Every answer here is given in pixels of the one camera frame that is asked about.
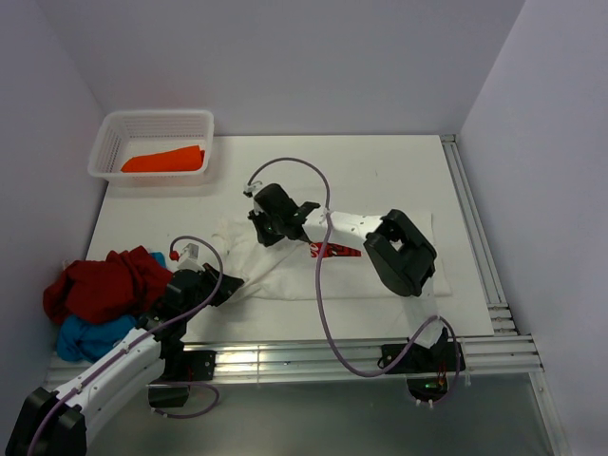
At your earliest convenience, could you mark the white plastic basket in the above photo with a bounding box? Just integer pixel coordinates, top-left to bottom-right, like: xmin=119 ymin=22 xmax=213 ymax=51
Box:
xmin=87 ymin=109 xmax=215 ymax=187

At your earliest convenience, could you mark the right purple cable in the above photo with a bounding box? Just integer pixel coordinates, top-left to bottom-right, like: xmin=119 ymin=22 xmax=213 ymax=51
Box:
xmin=245 ymin=157 xmax=463 ymax=408

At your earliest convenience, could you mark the blue t-shirt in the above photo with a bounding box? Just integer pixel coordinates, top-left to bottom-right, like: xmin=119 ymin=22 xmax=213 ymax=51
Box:
xmin=56 ymin=251 xmax=168 ymax=362

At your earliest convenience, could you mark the purple cable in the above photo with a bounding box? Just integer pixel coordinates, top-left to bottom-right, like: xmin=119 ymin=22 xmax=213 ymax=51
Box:
xmin=245 ymin=157 xmax=463 ymax=408
xmin=26 ymin=235 xmax=224 ymax=456

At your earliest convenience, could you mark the aluminium rail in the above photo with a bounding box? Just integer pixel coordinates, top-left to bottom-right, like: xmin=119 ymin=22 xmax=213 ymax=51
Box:
xmin=43 ymin=335 xmax=544 ymax=390
xmin=440 ymin=135 xmax=520 ymax=336

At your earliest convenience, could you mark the white printed t-shirt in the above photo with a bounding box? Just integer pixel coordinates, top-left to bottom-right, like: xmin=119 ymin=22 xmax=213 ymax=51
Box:
xmin=211 ymin=211 xmax=452 ymax=303

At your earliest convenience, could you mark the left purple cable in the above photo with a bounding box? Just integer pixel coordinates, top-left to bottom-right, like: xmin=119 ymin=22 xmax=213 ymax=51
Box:
xmin=26 ymin=235 xmax=224 ymax=456

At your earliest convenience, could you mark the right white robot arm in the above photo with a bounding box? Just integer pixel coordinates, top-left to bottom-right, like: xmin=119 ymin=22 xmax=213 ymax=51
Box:
xmin=248 ymin=183 xmax=445 ymax=371

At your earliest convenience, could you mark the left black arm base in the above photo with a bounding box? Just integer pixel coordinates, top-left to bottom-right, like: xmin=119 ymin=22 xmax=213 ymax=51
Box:
xmin=147 ymin=351 xmax=217 ymax=409

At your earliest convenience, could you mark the dark red t-shirt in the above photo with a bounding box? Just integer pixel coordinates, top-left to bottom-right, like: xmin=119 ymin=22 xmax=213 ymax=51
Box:
xmin=43 ymin=246 xmax=172 ymax=325

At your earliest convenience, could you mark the right side aluminium rail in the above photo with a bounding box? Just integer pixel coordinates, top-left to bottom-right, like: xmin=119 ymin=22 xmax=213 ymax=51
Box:
xmin=440 ymin=135 xmax=520 ymax=336

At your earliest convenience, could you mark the front aluminium rail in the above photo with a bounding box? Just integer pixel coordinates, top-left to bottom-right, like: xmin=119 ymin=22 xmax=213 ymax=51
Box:
xmin=43 ymin=335 xmax=544 ymax=390

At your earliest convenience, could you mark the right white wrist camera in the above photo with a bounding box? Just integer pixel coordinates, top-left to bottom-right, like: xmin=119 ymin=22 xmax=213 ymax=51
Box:
xmin=243 ymin=180 xmax=263 ymax=213

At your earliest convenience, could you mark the orange rolled t-shirt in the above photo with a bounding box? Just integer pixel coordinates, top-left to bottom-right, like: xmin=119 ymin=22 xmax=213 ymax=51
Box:
xmin=121 ymin=145 xmax=205 ymax=173

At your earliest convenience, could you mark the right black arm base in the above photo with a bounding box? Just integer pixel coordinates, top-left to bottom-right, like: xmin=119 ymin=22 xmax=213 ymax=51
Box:
xmin=386 ymin=339 xmax=466 ymax=406

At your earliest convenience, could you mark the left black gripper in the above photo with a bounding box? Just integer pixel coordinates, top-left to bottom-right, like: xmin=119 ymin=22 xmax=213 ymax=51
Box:
xmin=182 ymin=262 xmax=243 ymax=321

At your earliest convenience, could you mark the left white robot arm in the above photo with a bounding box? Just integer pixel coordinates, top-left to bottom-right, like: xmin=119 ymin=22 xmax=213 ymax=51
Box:
xmin=5 ymin=264 xmax=244 ymax=455

